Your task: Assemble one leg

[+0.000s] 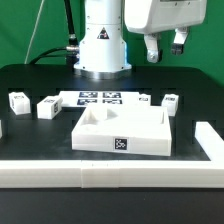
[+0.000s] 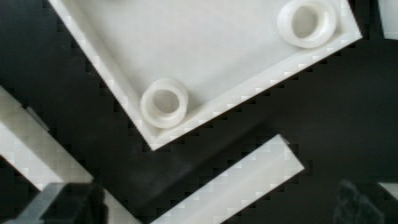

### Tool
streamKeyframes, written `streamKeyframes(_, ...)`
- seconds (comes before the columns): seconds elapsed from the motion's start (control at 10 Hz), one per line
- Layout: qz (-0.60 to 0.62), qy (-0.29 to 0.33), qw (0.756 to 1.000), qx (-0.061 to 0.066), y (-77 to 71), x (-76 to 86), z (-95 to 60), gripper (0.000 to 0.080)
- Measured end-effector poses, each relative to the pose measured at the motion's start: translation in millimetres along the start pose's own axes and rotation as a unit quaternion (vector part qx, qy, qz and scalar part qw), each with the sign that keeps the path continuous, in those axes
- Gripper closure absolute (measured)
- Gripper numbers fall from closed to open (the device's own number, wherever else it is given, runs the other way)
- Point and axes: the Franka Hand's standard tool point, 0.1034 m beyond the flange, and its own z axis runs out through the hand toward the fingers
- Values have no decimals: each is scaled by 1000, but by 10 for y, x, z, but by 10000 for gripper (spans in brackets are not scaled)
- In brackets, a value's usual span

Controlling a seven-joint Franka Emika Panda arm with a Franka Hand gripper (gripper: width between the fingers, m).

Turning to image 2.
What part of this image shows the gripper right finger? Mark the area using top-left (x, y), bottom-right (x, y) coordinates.
top-left (332, 180), bottom-right (398, 224)

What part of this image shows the white U-shaped obstacle fence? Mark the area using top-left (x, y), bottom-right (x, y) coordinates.
top-left (0, 88), bottom-right (304, 224)

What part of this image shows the white square tabletop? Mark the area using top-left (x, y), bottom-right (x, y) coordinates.
top-left (48, 0), bottom-right (361, 149)

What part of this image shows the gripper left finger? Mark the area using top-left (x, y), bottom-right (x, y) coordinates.
top-left (12, 183), bottom-right (108, 224)

